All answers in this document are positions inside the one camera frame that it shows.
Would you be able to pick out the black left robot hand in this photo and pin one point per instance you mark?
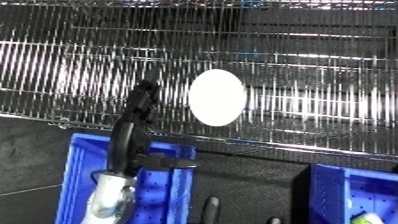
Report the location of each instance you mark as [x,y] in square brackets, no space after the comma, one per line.
[130,143]

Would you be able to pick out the pale left robot arm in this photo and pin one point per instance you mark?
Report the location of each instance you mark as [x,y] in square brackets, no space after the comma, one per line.
[109,200]

